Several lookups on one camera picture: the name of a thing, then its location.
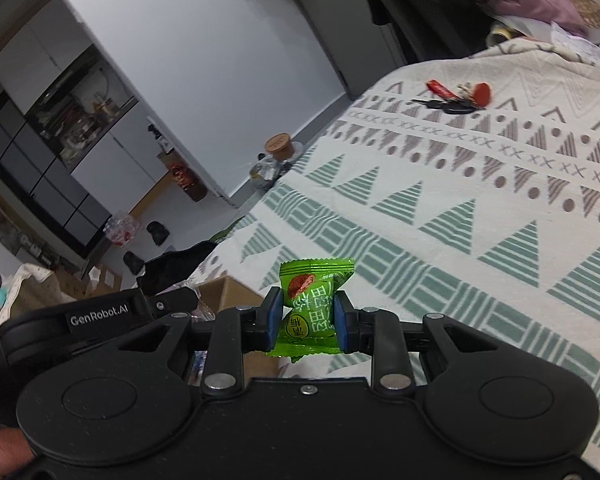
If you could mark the black shoe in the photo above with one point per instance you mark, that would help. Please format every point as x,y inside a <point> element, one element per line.
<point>157,233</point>
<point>133,263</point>

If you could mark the wicker basket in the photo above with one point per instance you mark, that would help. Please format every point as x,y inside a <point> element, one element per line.
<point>587,15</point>

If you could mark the grey door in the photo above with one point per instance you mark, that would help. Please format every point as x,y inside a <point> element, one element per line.
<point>330,10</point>

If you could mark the row of kitchen bottles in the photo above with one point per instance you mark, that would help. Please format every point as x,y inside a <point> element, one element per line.
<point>80,120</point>

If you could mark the clear plastic trash bag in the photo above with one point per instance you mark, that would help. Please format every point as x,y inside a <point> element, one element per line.
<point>265,170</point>

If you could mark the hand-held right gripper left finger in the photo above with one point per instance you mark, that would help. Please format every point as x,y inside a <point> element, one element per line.
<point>273,320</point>

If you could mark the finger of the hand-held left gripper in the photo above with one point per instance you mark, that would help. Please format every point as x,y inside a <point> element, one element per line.
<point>175,303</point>

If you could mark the dark glass bottle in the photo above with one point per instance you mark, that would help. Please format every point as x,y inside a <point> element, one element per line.
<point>159,137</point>

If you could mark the brown floor carton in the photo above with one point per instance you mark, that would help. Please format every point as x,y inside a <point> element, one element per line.
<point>167,160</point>

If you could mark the white cabinet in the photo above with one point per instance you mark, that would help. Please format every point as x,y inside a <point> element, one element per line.
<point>120,160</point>

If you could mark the red and black tools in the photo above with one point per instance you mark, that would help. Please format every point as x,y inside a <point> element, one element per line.
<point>481,94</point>

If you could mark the black bag on floor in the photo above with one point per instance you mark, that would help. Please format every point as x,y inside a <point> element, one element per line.
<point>175,267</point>

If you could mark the cloth tote bag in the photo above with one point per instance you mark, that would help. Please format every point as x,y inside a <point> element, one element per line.
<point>35,282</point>

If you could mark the patterned bed blanket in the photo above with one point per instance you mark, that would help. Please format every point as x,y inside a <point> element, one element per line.
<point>430,210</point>

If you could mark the brown cardboard box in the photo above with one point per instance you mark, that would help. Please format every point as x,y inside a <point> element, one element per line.
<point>225,291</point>

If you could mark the brown paper noodle tub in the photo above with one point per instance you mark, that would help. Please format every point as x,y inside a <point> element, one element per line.
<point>280,144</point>

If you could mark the white crumpled plastic bag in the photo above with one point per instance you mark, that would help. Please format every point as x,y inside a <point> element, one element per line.
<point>575,42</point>

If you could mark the green candy packet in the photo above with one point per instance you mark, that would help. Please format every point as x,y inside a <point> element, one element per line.
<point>310,285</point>

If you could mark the pink garment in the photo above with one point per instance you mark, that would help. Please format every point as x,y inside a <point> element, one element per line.
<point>535,5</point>

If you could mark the dark grey cabinet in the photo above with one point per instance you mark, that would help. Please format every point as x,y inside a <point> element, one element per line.
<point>40,185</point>

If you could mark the person's left hand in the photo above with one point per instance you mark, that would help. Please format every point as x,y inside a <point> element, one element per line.
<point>0,450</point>

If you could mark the plastic-wrapped bottle pack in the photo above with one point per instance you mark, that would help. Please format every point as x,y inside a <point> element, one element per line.
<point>122,228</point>

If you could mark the black chair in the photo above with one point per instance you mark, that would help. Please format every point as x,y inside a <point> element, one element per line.
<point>420,20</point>

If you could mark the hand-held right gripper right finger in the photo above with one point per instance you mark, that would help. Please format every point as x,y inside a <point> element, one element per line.
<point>342,322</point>

